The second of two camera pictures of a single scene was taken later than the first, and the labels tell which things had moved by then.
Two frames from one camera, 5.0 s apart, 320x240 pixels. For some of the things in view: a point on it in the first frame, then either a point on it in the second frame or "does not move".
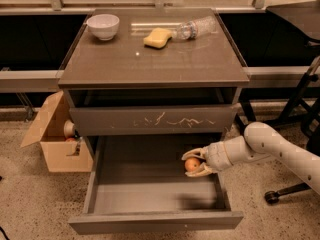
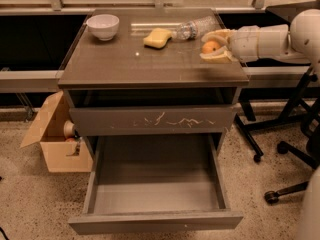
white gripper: (216, 156) to (245, 43)
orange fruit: (191, 164) to (209, 46)
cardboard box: (61, 154) does not move
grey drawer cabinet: (153, 71) does not move
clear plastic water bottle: (195, 28) does not move
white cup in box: (68, 128) does not move
